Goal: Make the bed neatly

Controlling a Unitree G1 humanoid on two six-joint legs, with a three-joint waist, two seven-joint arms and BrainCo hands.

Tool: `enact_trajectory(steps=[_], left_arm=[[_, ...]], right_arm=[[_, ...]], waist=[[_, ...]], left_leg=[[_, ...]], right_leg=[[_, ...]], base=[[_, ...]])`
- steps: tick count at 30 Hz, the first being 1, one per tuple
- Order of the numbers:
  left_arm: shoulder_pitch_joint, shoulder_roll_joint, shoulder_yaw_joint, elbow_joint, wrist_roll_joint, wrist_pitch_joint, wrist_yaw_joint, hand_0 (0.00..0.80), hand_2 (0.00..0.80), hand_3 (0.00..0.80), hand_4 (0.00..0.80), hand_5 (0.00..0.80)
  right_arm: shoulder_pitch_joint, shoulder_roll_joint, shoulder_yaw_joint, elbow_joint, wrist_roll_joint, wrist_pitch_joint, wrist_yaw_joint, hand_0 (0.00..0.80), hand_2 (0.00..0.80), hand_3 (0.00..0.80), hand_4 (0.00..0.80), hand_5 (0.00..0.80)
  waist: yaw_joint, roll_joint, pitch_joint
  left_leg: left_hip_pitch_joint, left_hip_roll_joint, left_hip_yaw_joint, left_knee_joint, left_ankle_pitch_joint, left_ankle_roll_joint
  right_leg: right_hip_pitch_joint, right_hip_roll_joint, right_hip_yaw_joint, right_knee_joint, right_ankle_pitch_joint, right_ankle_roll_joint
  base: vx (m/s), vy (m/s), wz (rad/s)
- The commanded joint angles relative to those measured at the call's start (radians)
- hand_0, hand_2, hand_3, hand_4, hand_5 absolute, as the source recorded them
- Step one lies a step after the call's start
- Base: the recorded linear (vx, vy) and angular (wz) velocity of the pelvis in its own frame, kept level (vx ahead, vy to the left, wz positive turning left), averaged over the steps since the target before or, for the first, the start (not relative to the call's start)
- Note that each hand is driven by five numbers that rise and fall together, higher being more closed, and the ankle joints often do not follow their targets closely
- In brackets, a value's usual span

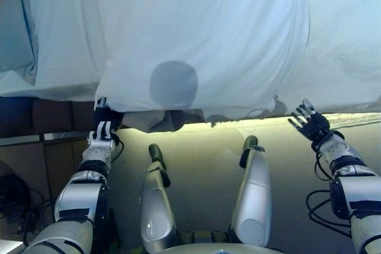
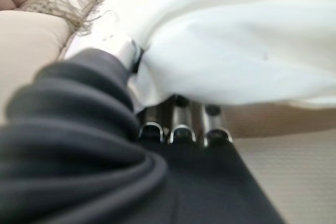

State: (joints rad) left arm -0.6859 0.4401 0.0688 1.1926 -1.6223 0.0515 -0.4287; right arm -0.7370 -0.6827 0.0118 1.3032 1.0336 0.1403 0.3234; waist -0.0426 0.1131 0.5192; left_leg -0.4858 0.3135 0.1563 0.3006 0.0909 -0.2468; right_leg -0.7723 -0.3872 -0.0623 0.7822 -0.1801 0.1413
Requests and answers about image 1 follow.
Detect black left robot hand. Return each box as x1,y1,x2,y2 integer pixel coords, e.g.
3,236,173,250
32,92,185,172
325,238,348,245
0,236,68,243
93,96,124,131

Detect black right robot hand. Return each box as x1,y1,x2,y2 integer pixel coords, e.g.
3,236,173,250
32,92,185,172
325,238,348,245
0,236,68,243
287,98,331,142

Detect white duvet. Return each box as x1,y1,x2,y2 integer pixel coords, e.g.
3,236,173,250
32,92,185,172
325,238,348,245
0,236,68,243
95,0,313,133

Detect white bed sheet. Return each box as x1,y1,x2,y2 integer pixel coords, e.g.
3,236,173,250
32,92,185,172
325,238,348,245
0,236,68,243
25,0,120,102

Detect wooden nightstand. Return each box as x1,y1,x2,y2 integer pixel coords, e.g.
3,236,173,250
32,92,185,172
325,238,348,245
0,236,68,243
0,137,90,200

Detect silver right robot leg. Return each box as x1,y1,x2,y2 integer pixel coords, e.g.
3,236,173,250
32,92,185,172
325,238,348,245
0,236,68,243
229,134,273,248

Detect silver robot leg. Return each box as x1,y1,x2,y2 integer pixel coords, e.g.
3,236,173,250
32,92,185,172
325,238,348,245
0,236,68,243
139,143,180,252
229,134,273,248

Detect silver left robot leg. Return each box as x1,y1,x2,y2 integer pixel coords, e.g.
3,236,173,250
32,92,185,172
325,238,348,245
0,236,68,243
139,143,180,252

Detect beige pillow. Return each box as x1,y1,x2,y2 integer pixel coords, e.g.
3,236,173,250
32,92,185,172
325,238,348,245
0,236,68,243
0,0,39,87

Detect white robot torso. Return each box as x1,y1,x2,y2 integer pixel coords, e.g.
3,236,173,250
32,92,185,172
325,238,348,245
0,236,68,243
160,238,283,254

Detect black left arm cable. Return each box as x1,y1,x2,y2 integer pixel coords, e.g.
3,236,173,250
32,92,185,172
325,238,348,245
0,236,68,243
110,133,124,160

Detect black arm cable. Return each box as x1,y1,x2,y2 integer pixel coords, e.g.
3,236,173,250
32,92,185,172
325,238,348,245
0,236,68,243
306,143,352,240
110,133,124,160

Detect dark brown bed frame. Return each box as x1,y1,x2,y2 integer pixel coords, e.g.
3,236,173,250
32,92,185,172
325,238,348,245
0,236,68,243
0,95,126,141

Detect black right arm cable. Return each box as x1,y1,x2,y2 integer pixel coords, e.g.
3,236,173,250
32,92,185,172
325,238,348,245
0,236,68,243
306,143,352,240

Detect black bag with cables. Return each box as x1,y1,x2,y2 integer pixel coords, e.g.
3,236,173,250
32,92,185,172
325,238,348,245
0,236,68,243
0,173,56,234

